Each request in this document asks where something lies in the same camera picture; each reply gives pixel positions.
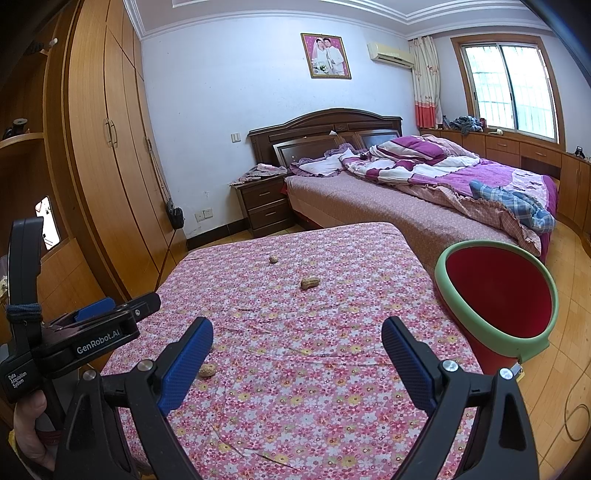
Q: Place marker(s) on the small black object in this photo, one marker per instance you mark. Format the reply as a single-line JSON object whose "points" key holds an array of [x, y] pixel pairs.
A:
{"points": [[580, 153]]}

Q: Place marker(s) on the long wooden window cabinet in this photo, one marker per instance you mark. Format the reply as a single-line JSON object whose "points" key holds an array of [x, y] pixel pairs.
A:
{"points": [[572, 184]]}

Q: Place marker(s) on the white pillow with purple frill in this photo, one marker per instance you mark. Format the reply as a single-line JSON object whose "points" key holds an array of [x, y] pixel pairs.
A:
{"points": [[323, 164]]}

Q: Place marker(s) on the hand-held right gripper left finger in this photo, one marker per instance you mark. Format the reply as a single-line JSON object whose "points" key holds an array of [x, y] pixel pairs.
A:
{"points": [[184, 364]]}

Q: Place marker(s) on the pink floral tablecloth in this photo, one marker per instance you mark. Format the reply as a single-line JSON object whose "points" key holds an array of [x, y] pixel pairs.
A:
{"points": [[300, 346]]}

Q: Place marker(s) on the cream curtain with red hem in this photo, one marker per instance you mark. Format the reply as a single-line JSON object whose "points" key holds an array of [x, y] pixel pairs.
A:
{"points": [[427, 78]]}

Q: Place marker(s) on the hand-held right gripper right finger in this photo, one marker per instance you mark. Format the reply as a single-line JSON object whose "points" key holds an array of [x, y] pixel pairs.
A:
{"points": [[408, 362]]}

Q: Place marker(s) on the dark wooden nightstand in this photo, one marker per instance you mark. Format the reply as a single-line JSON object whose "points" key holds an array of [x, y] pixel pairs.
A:
{"points": [[268, 207]]}

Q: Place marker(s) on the wooden shelf unit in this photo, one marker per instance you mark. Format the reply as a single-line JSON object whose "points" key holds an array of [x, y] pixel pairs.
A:
{"points": [[27, 184]]}

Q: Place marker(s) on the wall air conditioner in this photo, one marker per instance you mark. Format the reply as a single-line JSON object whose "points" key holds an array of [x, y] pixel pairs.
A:
{"points": [[390, 55]]}

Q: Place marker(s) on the person's left hand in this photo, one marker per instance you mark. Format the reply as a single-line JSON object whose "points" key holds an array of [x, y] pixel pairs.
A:
{"points": [[32, 429]]}

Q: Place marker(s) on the peanut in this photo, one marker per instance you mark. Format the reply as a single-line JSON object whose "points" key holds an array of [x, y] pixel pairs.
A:
{"points": [[310, 283], [208, 370]]}

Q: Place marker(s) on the blue plaid garment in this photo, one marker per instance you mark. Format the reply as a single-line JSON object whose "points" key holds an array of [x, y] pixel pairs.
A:
{"points": [[517, 203]]}

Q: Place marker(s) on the red bin with green rim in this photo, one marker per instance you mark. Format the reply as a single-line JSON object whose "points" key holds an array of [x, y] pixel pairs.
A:
{"points": [[498, 286]]}

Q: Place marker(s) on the light wooden wardrobe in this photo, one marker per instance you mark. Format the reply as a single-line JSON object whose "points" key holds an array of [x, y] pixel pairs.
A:
{"points": [[115, 138]]}

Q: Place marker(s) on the dark shelf ornament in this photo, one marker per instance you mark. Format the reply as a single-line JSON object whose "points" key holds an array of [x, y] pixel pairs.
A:
{"points": [[16, 129]]}

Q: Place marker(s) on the wood framed window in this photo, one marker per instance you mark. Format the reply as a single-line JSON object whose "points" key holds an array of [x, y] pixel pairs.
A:
{"points": [[508, 87]]}

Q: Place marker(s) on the grey blue clothes pile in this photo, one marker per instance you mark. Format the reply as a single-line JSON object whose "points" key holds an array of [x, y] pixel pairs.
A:
{"points": [[466, 124]]}

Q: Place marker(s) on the white wall socket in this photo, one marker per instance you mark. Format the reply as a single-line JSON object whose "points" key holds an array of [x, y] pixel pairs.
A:
{"points": [[203, 214]]}

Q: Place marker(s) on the dark wooden headboard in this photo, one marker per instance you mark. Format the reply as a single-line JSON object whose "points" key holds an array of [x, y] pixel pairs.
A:
{"points": [[318, 124]]}

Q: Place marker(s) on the pink folded clothes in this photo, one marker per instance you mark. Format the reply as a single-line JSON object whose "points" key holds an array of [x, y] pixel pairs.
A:
{"points": [[261, 173]]}

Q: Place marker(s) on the bed with brown mattress cover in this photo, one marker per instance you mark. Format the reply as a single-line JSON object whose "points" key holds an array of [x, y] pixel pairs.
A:
{"points": [[360, 203]]}

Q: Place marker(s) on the black hanging pouch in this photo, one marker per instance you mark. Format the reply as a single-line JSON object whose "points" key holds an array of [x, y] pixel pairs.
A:
{"points": [[176, 214]]}

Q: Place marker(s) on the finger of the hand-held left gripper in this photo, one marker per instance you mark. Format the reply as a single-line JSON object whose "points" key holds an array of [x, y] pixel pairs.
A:
{"points": [[145, 304], [94, 308]]}

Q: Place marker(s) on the framed wall photo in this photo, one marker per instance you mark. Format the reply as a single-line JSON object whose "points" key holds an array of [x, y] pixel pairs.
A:
{"points": [[326, 55]]}

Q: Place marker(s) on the bed with purple quilt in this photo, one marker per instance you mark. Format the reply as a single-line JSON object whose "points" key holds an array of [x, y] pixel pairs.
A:
{"points": [[434, 166]]}

